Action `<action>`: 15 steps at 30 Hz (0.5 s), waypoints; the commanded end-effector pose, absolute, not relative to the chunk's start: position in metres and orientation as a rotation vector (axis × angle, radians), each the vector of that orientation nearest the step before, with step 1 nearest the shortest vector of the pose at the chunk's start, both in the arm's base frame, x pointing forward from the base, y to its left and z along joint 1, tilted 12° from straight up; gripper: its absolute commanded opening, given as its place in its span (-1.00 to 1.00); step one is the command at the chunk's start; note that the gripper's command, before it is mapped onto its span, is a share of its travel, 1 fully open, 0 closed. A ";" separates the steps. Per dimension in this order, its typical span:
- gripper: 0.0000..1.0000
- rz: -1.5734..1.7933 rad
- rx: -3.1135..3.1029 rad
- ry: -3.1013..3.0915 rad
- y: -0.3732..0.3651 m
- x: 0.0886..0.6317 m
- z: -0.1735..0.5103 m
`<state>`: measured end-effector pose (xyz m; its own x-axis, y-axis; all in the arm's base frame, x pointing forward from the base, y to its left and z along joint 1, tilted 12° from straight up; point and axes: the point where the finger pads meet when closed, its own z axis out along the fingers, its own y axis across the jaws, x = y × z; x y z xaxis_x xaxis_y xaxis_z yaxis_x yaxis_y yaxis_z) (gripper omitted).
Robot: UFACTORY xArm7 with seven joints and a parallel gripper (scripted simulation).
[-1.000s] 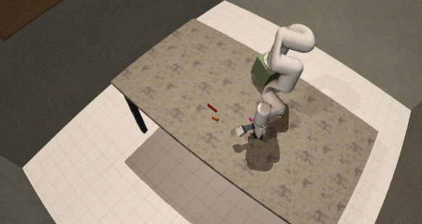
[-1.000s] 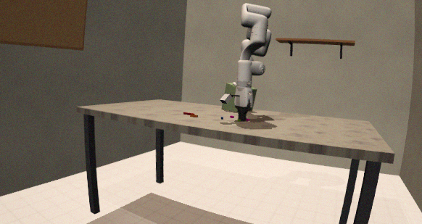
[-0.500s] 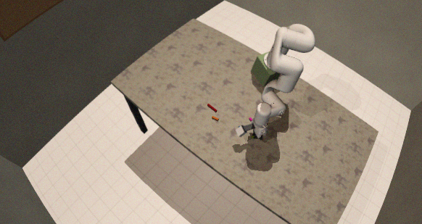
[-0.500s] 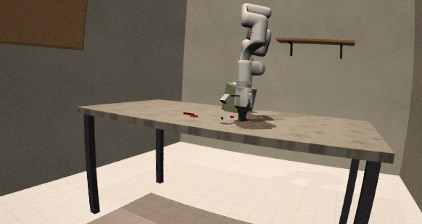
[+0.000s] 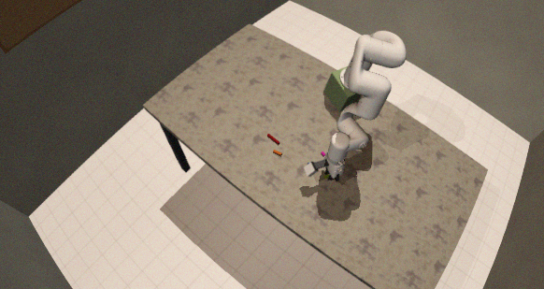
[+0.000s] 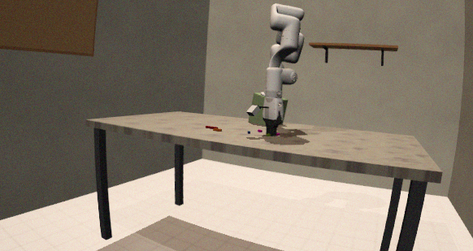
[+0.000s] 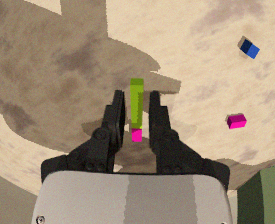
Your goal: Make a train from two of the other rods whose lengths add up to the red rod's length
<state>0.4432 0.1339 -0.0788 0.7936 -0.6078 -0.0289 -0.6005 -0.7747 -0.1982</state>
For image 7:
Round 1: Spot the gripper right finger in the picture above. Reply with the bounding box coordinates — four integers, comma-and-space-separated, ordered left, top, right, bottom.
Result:
148, 91, 230, 192

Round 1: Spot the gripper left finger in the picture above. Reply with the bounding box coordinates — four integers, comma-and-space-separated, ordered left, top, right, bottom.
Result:
41, 90, 126, 184

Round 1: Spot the magenta rod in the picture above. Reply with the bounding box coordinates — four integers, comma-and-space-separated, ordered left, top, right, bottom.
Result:
227, 114, 247, 129
132, 128, 142, 142

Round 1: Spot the lime green rod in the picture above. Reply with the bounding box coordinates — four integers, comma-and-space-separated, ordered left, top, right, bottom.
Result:
130, 78, 143, 129

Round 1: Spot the small blue block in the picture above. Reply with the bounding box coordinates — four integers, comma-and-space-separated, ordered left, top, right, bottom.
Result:
240, 39, 260, 59

